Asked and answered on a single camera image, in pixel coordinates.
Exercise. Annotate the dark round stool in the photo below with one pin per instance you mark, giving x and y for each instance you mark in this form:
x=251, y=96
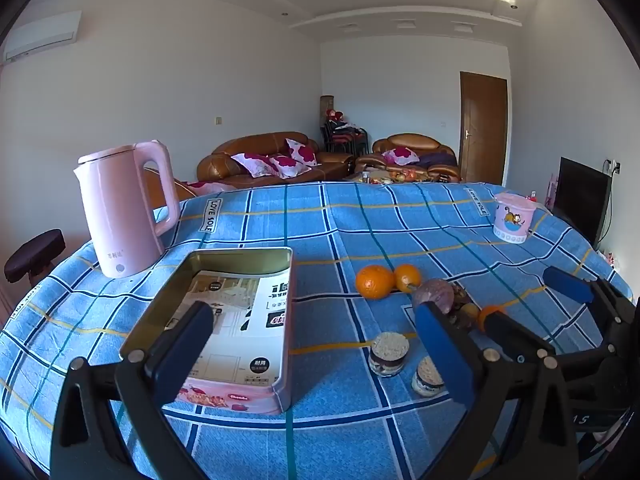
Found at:
x=35, y=255

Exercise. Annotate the brown leather sofa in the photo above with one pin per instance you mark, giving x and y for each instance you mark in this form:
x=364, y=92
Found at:
x=235, y=147

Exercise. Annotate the pink cartoon tub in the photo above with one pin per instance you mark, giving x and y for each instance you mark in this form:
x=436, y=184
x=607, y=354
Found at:
x=512, y=220

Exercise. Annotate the coffee table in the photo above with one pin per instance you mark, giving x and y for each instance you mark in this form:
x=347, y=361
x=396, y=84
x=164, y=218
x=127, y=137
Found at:
x=390, y=177

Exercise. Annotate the purple blanket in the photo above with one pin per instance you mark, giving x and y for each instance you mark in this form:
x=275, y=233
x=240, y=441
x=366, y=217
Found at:
x=440, y=160

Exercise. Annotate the red plush toy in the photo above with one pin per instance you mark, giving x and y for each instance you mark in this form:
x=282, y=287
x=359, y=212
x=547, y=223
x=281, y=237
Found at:
x=334, y=113

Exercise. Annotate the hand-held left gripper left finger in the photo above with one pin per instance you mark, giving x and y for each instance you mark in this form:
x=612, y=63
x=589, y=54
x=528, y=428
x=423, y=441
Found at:
x=185, y=355

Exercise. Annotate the wall socket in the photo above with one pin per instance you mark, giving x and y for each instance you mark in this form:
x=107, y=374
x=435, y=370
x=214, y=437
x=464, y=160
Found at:
x=614, y=166

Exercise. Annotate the purple round fruit with stem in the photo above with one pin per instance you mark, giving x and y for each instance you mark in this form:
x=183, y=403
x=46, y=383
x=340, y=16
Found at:
x=435, y=292

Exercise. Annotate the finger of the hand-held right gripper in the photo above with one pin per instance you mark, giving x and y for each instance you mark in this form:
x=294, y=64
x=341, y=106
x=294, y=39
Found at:
x=515, y=337
x=570, y=284

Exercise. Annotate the white air conditioner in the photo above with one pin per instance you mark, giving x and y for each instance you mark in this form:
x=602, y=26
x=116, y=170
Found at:
x=42, y=35

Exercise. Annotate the medium orange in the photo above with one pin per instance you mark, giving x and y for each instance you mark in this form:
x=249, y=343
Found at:
x=407, y=276

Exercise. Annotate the pink object beside television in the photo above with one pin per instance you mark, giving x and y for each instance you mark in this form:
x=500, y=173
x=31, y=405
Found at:
x=552, y=192

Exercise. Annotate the large orange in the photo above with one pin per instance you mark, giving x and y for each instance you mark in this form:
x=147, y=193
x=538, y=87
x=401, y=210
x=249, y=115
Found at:
x=375, y=282

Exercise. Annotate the stacked black chairs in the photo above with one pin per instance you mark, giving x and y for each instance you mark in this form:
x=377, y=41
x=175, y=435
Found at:
x=345, y=140

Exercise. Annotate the floral pillow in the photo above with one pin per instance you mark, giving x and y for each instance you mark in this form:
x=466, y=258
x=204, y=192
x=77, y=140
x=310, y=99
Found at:
x=401, y=156
x=302, y=152
x=287, y=165
x=207, y=187
x=252, y=164

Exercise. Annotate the pink tin box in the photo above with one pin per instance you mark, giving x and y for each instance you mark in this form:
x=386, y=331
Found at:
x=225, y=402

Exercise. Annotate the small yellow fruit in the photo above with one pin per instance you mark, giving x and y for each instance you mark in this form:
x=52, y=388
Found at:
x=471, y=312

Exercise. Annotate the brown wooden door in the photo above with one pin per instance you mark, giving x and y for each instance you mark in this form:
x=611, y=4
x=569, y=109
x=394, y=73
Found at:
x=482, y=125

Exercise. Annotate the small tangerine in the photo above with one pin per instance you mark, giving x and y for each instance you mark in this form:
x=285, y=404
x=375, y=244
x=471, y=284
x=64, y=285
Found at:
x=487, y=316

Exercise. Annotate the blue checked tablecloth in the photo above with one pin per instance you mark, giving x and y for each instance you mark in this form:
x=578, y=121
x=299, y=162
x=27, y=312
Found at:
x=325, y=435

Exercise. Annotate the pink electric kettle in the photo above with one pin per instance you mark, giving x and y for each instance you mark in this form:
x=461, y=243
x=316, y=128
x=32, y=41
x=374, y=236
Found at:
x=120, y=210

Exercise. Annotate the printed paper leaflet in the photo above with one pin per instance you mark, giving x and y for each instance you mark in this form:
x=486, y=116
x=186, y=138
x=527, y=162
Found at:
x=240, y=310

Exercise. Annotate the tall woven vase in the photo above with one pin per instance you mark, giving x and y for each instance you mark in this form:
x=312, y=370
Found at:
x=326, y=107

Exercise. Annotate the brown leather armchair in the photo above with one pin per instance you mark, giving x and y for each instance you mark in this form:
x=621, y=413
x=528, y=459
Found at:
x=186, y=191
x=420, y=142

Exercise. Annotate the black television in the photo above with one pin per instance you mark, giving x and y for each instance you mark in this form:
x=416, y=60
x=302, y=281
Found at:
x=580, y=200

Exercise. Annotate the person's right hand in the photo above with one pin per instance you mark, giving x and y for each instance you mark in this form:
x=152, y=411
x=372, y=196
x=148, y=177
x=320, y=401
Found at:
x=609, y=441

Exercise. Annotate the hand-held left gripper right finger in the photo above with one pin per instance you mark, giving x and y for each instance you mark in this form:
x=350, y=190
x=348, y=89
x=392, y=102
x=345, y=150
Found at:
x=445, y=355

